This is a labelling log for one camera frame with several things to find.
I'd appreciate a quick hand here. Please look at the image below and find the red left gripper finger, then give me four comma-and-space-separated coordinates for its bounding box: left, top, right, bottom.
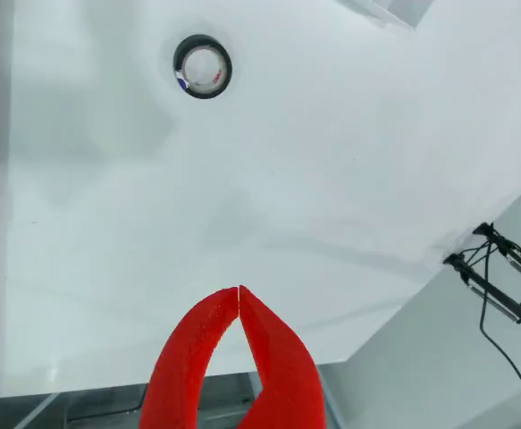
138, 287, 239, 429

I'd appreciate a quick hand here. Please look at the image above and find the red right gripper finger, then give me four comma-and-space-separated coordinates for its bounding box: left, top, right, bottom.
236, 284, 327, 429

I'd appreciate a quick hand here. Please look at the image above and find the black tape roll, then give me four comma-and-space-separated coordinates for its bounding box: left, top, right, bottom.
172, 34, 234, 100

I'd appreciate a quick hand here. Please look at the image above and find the black boom stand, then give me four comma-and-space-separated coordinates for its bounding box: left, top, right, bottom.
472, 222, 521, 294
442, 252, 521, 340

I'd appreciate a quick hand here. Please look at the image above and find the black tripod stand with cables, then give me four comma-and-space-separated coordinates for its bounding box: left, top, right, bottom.
478, 231, 521, 415

